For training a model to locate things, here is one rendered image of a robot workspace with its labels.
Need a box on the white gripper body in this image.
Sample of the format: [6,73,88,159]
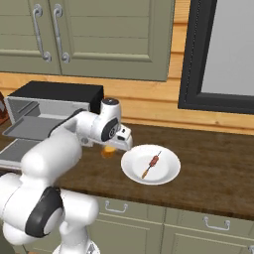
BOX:
[106,136,135,153]

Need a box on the kebab skewer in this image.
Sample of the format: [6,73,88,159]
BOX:
[141,150,163,180]

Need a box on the black and silver toaster oven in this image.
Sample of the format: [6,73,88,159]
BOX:
[2,80,105,144]

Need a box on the olive base cupboard door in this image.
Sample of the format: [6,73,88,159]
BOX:
[86,218,165,254]
[161,223,254,254]

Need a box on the grey toaster oven tray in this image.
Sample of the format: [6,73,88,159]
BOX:
[2,115,68,142]

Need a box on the toaster oven door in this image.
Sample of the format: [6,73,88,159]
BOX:
[0,138,46,171]

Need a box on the white round plate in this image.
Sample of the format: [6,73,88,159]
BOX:
[120,144,182,187]

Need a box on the olive drawer front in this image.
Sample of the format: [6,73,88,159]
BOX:
[164,206,254,240]
[94,195,167,226]

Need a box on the brown object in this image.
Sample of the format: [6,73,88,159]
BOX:
[0,91,10,126]

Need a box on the black framed window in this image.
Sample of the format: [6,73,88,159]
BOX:
[178,0,254,115]

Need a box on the silver drawer handle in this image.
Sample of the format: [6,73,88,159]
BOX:
[104,199,129,214]
[202,215,231,232]

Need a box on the olive wall cupboard door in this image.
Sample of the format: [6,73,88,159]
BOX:
[49,0,177,82]
[0,0,63,75]

